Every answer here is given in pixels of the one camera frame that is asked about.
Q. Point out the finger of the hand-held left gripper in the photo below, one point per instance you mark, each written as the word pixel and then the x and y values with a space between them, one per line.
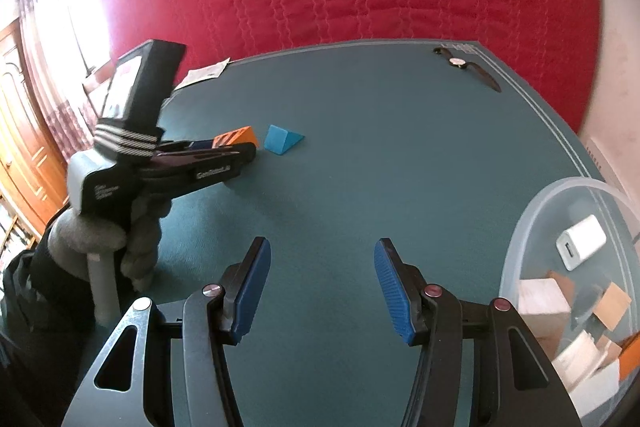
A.
pixel 242 157
pixel 192 145

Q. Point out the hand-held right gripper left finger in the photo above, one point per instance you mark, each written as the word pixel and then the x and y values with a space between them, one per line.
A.
pixel 252 292

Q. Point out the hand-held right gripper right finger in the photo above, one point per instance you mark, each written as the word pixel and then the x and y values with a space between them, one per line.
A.
pixel 392 292

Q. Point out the orange hollow triangular block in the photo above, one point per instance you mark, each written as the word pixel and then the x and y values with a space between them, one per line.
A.
pixel 235 136

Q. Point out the blue wedge block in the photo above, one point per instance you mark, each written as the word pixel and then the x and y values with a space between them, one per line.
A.
pixel 280 139

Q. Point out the light wooden cube block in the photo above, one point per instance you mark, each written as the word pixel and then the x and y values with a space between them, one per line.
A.
pixel 542 309

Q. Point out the clear plastic container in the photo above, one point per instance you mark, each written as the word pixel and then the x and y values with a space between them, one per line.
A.
pixel 540 227

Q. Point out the white charger plug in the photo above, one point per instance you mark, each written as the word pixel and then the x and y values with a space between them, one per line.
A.
pixel 580 241

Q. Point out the person's left forearm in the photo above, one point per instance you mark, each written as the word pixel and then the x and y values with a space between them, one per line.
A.
pixel 35 302

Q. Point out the person's left hand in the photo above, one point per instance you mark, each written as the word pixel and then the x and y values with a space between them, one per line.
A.
pixel 145 232

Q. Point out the wooden bedside cabinet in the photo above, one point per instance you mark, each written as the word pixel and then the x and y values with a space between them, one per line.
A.
pixel 97 92

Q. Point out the white paper slip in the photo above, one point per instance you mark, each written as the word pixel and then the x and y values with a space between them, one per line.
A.
pixel 205 73

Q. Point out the sheer patterned curtain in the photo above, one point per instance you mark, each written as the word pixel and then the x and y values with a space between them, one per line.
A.
pixel 60 7

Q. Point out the wooden door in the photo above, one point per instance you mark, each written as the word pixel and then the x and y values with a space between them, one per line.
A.
pixel 25 132

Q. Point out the wooden bookshelf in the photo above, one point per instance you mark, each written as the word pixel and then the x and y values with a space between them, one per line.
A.
pixel 15 232

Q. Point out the black wristwatch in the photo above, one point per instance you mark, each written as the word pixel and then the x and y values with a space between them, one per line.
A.
pixel 462 63

